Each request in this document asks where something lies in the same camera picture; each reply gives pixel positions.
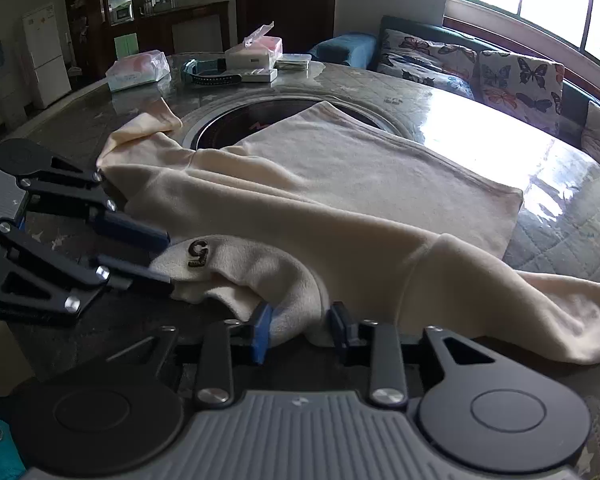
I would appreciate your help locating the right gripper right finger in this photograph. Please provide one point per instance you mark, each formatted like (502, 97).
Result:
(375, 345)

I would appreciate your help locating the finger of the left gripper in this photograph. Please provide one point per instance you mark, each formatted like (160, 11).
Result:
(57, 186)
(35, 280)

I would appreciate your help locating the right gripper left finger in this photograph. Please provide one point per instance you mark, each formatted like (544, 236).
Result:
(214, 382)

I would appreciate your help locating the cream sweatshirt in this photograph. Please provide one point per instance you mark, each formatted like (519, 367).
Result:
(321, 208)

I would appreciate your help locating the white refrigerator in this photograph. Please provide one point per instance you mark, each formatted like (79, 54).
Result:
(42, 55)

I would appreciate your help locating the soft tissue pack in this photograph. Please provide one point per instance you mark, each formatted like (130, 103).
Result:
(137, 69)

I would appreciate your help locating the dark wooden cabinet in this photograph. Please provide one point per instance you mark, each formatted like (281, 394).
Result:
(95, 25)

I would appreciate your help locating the white flat box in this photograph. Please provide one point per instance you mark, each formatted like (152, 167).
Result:
(259, 75)

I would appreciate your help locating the tissue box pink white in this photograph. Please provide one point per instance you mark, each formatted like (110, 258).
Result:
(258, 50)

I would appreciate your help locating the small green packet stack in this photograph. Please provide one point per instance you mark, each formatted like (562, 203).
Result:
(293, 62)

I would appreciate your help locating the dark wooden door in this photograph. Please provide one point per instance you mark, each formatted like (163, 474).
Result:
(300, 23)

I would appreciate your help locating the butterfly pillow left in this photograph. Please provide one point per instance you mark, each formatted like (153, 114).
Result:
(447, 67)

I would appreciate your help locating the butterfly pillow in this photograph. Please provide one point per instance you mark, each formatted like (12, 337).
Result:
(447, 67)
(524, 87)

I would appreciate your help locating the butterfly pillow right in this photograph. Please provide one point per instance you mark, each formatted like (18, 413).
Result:
(524, 87)

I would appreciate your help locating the blue sofa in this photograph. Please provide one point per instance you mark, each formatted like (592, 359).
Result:
(360, 50)

